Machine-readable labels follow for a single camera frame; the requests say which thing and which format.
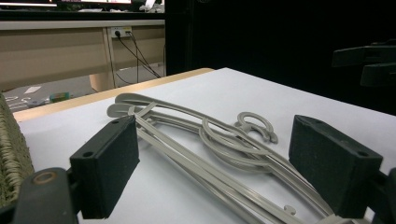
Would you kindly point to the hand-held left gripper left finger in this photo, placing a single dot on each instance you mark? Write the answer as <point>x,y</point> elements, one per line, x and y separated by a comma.
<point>104,168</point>

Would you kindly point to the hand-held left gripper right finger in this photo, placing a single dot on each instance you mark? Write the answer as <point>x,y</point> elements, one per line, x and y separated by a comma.
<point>333,165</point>

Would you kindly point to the grey plastic clothes hanger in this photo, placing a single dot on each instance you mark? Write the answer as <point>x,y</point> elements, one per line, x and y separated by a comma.
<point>118,109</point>
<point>149,100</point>
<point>249,115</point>

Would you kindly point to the green woven basket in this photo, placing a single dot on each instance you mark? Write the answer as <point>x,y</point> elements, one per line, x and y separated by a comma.
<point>12,149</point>

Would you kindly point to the colourful boxes on floor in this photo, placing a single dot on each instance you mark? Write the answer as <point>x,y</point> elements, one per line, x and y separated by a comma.
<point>59,97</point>

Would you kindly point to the black curtain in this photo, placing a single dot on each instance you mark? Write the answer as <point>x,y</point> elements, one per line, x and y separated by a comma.
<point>264,34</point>

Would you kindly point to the beige desk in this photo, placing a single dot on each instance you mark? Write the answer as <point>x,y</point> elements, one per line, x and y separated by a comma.
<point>56,53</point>

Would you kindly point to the white power outlet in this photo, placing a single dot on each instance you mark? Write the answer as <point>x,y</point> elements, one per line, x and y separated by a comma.
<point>121,31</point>

